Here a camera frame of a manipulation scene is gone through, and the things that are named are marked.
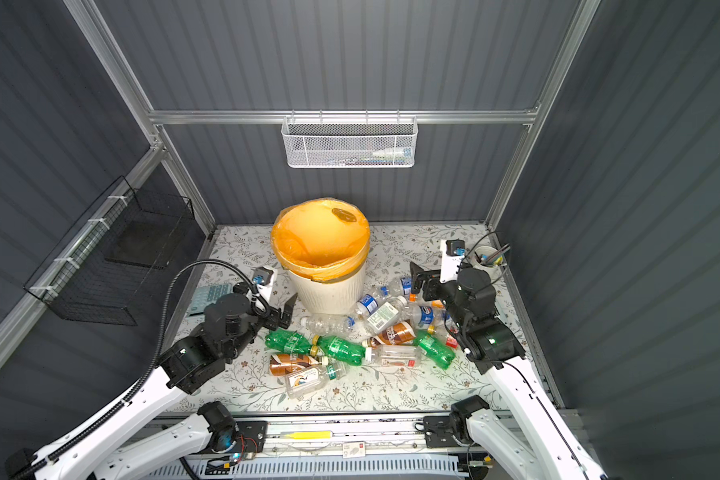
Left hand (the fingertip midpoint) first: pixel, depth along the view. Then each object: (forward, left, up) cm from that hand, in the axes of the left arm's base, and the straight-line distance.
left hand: (277, 288), depth 71 cm
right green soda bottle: (-8, -15, -21) cm, 26 cm away
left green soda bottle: (-4, 0, -22) cm, 22 cm away
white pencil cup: (+18, -63, -14) cm, 67 cm away
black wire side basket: (+6, +42, +2) cm, 42 cm away
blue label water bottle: (+6, -23, -20) cm, 31 cm away
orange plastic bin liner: (+22, -9, -6) cm, 24 cm away
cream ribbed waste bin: (+4, -11, -12) cm, 17 cm away
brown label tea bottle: (-10, +2, -21) cm, 24 cm away
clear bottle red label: (-8, -30, -26) cm, 40 cm away
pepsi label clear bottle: (+2, -38, -21) cm, 43 cm away
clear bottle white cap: (+2, -10, -24) cm, 26 cm away
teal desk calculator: (+15, +30, -23) cm, 41 cm away
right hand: (+2, -38, +5) cm, 38 cm away
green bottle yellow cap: (-9, -41, -20) cm, 47 cm away
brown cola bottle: (-5, -31, -18) cm, 36 cm away
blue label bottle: (+13, -36, -20) cm, 43 cm away
